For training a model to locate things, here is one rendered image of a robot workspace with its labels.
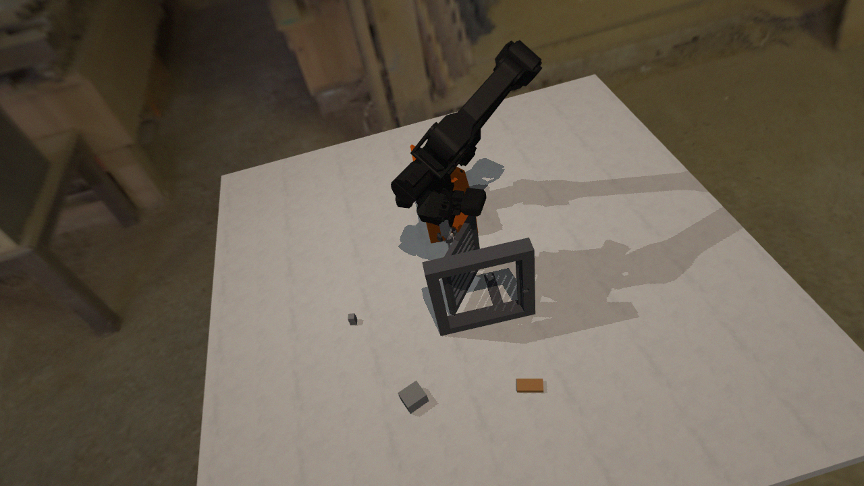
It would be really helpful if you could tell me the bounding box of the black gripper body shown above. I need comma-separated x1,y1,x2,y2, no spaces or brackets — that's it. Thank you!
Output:
396,174,486,217

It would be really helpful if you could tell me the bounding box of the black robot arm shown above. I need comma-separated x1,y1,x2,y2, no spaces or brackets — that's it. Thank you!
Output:
391,40,542,225

